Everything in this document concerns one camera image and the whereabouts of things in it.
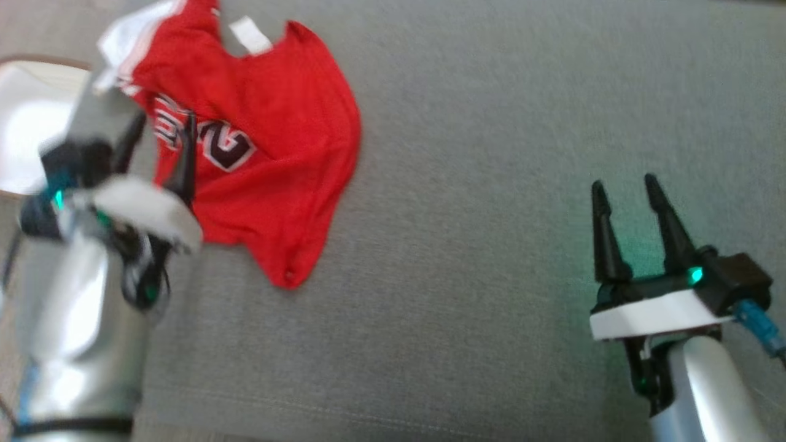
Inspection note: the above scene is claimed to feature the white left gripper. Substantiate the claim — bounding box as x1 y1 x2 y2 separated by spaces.
80 110 203 311

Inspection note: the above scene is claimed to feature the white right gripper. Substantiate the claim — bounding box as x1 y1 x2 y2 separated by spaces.
589 174 734 418

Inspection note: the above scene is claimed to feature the red jersey with number print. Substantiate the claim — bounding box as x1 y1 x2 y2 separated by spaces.
95 0 363 290

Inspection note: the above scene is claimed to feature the white round laundry basket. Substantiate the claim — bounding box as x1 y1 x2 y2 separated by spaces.
0 55 93 198

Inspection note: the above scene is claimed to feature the grey fabric sofa chaise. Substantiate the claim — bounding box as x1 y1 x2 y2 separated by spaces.
0 0 786 442

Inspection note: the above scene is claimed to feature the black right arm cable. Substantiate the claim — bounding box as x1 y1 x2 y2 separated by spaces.
734 300 786 369

